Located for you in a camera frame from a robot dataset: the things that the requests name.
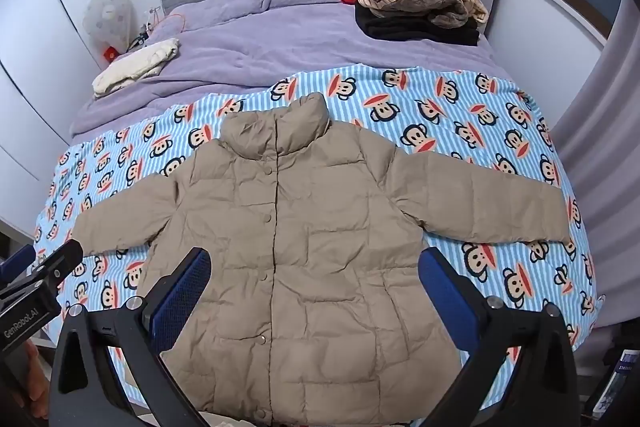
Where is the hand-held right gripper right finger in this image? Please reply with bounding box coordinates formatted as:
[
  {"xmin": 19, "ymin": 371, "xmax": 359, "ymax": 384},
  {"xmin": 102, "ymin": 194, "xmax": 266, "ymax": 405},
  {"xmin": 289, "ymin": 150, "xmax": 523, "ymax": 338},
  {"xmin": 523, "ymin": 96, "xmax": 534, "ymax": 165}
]
[{"xmin": 417, "ymin": 247, "xmax": 584, "ymax": 427}]

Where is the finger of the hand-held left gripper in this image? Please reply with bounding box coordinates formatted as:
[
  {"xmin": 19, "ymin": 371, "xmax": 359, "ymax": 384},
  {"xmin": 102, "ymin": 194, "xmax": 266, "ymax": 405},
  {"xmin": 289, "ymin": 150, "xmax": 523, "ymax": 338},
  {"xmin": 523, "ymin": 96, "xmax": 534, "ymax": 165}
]
[
  {"xmin": 31, "ymin": 239, "xmax": 84, "ymax": 288},
  {"xmin": 0, "ymin": 244, "xmax": 35, "ymax": 290}
]

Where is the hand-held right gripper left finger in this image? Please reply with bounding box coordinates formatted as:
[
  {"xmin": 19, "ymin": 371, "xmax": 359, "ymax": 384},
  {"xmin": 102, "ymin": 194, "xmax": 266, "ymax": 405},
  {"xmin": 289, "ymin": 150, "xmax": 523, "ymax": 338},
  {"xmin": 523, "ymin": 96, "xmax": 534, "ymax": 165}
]
[{"xmin": 48, "ymin": 247, "xmax": 222, "ymax": 427}]

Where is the khaki puffer jacket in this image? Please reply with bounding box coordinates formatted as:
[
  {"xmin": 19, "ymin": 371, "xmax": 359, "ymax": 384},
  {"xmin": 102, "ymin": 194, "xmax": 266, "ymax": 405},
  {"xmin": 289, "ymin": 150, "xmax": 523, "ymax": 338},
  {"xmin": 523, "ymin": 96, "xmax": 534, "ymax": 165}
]
[{"xmin": 72, "ymin": 92, "xmax": 571, "ymax": 427}]

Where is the person's left hand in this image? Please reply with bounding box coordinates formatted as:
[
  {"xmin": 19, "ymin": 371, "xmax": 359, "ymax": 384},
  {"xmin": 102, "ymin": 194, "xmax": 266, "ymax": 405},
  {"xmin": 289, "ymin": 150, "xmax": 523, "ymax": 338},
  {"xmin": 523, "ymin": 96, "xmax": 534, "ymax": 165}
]
[{"xmin": 22, "ymin": 341, "xmax": 52, "ymax": 423}]

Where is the monkey print striped blanket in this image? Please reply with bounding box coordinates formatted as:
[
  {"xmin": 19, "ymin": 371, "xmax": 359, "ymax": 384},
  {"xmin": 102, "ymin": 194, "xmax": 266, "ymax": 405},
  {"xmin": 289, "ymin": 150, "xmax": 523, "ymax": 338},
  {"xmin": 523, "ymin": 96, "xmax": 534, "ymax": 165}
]
[{"xmin": 32, "ymin": 67, "xmax": 599, "ymax": 414}]

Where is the white wardrobe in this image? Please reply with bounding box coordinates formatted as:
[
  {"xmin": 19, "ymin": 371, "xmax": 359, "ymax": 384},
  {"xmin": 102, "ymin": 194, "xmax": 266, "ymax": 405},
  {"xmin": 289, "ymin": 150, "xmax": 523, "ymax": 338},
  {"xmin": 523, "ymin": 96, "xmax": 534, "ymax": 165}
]
[{"xmin": 0, "ymin": 0, "xmax": 108, "ymax": 238}]

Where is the dark box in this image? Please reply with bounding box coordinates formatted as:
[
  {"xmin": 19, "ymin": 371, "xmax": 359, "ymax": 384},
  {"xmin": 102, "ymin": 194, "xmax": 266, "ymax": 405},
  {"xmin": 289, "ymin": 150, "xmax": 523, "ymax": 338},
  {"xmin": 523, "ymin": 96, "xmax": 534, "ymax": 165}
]
[{"xmin": 590, "ymin": 347, "xmax": 638, "ymax": 418}]

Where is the cream folded garment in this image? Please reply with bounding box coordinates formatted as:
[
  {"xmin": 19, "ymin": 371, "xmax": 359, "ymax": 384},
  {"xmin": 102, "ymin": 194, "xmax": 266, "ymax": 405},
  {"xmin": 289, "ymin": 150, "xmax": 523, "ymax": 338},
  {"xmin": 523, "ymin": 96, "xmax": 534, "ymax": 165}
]
[{"xmin": 92, "ymin": 38, "xmax": 181, "ymax": 98}]

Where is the grey curtain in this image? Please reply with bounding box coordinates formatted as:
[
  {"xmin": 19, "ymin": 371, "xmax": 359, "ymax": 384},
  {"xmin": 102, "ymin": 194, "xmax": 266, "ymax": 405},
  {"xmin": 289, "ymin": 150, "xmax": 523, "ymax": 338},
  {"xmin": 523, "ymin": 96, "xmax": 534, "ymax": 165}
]
[{"xmin": 552, "ymin": 0, "xmax": 640, "ymax": 338}]

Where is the covered standing fan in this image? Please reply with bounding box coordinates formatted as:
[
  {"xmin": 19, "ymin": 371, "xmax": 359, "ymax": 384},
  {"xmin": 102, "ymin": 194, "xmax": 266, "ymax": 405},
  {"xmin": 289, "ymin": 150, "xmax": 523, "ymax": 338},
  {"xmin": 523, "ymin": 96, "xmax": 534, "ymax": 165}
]
[{"xmin": 82, "ymin": 0, "xmax": 133, "ymax": 58}]

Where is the purple duvet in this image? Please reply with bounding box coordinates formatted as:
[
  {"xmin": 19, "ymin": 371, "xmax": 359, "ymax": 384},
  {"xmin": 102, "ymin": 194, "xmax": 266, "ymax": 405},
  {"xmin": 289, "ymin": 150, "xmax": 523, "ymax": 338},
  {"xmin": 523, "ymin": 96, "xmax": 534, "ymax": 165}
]
[{"xmin": 70, "ymin": 0, "xmax": 501, "ymax": 138}]

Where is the black folded garment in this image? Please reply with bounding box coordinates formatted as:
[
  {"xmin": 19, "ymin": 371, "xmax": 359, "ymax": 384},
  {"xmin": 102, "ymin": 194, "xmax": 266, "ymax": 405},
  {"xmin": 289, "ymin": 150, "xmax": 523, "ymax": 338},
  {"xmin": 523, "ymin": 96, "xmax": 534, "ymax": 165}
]
[{"xmin": 355, "ymin": 4, "xmax": 481, "ymax": 46}]

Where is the orange cable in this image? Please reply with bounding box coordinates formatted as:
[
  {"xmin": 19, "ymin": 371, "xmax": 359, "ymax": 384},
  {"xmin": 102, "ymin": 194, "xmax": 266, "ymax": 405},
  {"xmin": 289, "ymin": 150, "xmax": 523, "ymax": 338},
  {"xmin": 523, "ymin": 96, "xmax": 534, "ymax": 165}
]
[{"xmin": 149, "ymin": 11, "xmax": 189, "ymax": 38}]

